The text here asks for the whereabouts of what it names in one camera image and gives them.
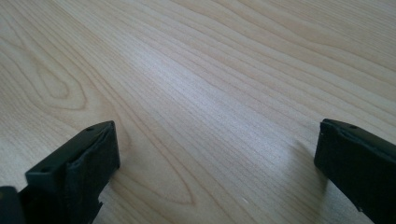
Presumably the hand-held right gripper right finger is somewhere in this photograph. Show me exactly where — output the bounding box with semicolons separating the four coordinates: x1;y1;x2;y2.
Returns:
313;118;396;224

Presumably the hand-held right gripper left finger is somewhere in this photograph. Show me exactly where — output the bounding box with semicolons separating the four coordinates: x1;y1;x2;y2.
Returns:
18;120;121;224

